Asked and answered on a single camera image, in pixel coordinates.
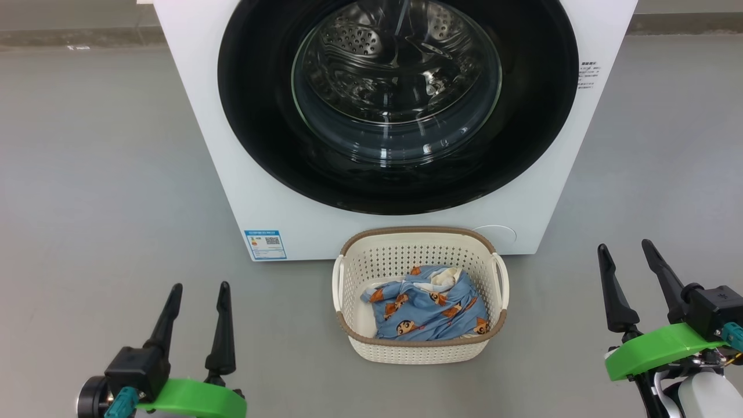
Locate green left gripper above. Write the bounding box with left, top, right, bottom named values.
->
left=136, top=282, right=247, bottom=418

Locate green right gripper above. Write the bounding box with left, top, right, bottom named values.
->
left=597, top=239, right=731, bottom=382

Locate blue cartoon print garment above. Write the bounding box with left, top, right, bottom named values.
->
left=360, top=265, right=490, bottom=341

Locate black round glass door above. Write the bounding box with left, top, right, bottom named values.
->
left=218, top=0, right=579, bottom=215

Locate white front-load washing machine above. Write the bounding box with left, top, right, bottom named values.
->
left=152, top=0, right=639, bottom=262

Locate cream perforated laundry basket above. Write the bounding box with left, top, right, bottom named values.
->
left=332, top=226, right=510, bottom=365

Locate blue energy label sticker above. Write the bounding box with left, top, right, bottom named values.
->
left=244, top=230, right=287, bottom=261

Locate round drain filter cover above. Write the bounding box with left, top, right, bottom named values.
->
left=473, top=225, right=517, bottom=247

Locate printed text label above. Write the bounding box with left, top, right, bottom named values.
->
left=578, top=60, right=602, bottom=89

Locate perforated steel drum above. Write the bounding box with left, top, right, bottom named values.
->
left=299, top=0, right=500, bottom=125

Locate teal left camera connector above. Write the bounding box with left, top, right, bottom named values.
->
left=104, top=388, right=139, bottom=418

